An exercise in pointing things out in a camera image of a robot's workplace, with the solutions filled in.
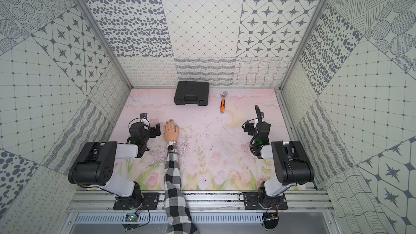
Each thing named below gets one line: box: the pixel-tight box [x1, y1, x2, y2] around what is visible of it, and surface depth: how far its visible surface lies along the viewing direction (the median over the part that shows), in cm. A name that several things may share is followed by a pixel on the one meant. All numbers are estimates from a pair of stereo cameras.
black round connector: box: [263, 212, 279, 230], surface depth 73 cm
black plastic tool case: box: [173, 81, 210, 106], surface depth 114 cm
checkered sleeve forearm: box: [163, 144, 200, 234], surface depth 71 cm
